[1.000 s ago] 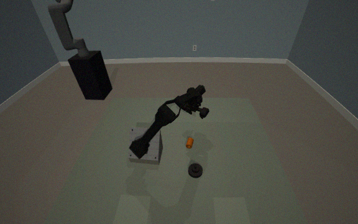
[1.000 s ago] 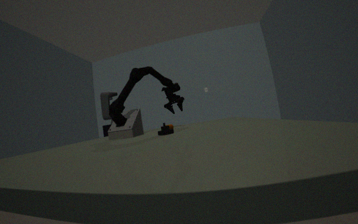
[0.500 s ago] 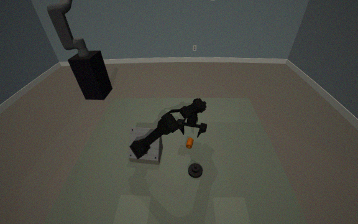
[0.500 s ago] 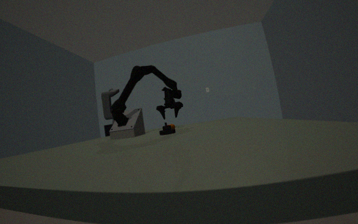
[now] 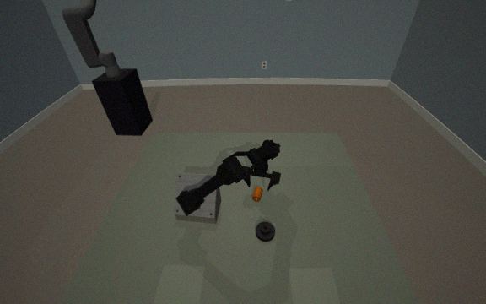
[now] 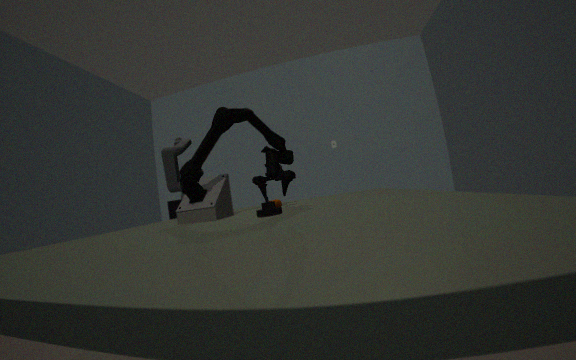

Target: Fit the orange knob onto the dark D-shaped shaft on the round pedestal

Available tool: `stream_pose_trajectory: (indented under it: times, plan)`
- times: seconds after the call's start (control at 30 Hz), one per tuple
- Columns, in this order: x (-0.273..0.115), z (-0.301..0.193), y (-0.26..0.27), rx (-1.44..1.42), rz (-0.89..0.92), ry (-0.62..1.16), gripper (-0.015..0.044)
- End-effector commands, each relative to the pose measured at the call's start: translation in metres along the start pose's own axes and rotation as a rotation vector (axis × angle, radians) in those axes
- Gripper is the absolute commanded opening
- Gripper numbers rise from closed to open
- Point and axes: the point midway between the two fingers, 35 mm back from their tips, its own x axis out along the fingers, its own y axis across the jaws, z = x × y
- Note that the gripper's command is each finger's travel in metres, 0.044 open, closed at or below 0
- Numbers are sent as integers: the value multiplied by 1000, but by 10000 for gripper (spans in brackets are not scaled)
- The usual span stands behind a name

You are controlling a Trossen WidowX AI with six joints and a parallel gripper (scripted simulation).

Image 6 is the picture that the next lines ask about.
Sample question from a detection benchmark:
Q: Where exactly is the orange cylinder with hole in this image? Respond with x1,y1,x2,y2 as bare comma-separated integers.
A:
269,199,282,207

